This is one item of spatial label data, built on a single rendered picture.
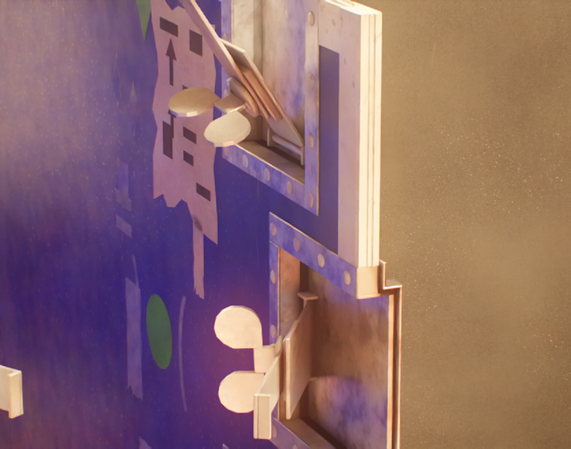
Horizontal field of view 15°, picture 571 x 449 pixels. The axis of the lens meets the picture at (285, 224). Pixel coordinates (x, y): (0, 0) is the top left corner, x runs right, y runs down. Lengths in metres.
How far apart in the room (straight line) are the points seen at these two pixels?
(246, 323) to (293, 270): 0.05
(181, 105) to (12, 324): 0.56
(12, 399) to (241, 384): 0.12
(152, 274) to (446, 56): 0.88
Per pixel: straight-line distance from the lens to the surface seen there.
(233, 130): 1.06
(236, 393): 1.09
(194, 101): 1.09
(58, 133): 1.45
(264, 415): 1.00
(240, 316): 1.06
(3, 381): 1.04
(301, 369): 1.08
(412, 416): 2.22
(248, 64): 1.07
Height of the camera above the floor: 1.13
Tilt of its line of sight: 16 degrees down
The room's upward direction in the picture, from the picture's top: straight up
